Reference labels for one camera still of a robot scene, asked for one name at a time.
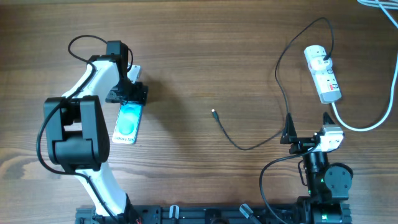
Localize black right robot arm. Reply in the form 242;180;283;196
280;113;353;224

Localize white usb charger plug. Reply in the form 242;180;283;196
308;57;333;72

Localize blue screen smartphone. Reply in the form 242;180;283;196
112;104;143;144

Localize white power strip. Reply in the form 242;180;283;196
304;45;342;104

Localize white power strip cord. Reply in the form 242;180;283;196
331;54;398;132

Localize black charger cable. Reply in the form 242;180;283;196
211;17;335;151

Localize white cables at corner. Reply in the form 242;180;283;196
356;0;398;27

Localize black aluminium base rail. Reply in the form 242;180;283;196
75;203;353;224

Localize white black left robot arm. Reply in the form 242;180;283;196
36;40;149;223

